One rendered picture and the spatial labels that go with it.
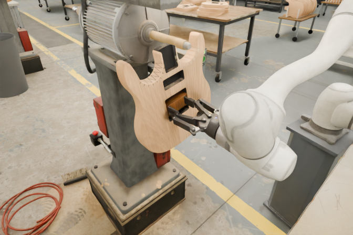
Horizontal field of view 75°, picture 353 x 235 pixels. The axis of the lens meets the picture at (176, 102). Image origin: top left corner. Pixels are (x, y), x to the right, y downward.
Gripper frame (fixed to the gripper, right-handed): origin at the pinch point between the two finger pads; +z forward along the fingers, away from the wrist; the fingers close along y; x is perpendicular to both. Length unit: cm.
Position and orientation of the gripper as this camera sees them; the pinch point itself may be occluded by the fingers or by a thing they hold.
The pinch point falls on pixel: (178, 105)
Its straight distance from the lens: 83.3
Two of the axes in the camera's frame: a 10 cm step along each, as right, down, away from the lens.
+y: 7.3, -4.8, 4.8
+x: -1.3, -7.9, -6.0
